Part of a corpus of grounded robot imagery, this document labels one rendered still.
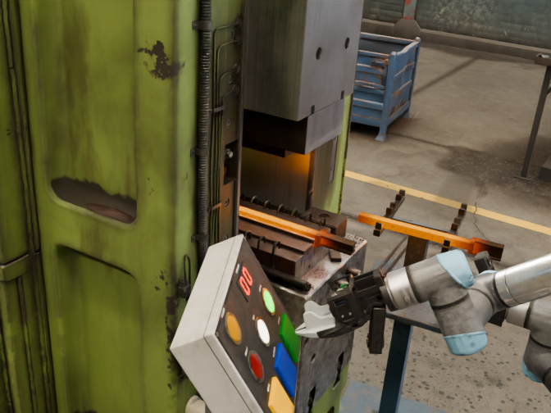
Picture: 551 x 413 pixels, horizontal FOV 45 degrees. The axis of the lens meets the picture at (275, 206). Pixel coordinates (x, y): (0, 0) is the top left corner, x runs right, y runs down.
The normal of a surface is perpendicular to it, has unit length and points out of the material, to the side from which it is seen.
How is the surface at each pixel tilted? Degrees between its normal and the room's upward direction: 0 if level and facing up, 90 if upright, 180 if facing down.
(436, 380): 0
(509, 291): 87
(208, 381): 90
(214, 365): 90
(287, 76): 90
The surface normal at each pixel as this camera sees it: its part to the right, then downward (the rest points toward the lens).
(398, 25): -0.53, 0.34
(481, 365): 0.06, -0.90
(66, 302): 0.79, 0.31
